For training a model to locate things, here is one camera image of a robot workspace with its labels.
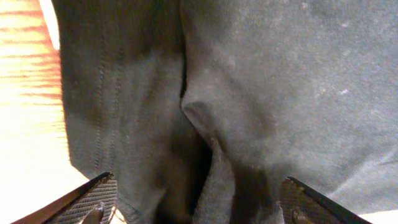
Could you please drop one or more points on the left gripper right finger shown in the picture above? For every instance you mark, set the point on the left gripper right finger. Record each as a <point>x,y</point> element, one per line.
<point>303,205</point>

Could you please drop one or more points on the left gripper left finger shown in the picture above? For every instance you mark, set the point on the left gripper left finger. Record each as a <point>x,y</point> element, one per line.
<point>92,203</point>

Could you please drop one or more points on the black t-shirt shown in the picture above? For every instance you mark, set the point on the black t-shirt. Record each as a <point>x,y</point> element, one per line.
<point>201,108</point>

